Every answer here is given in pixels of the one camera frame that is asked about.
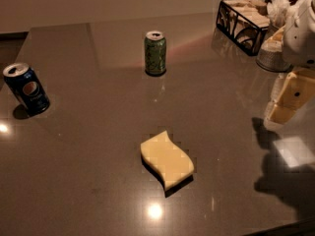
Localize blue Pepsi can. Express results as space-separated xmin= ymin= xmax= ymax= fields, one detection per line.
xmin=3 ymin=63 xmax=50 ymax=116

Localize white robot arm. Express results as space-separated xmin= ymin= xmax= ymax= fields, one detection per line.
xmin=264 ymin=0 xmax=315 ymax=130

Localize black wire napkin basket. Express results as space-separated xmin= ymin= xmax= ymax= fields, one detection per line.
xmin=217 ymin=0 xmax=270 ymax=56

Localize yellow wavy sponge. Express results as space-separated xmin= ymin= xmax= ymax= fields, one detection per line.
xmin=141 ymin=131 xmax=195 ymax=191

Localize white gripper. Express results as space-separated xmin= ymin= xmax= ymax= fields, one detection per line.
xmin=266 ymin=67 xmax=315 ymax=124

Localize green soda can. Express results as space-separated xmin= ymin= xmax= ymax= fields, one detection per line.
xmin=144 ymin=30 xmax=166 ymax=76

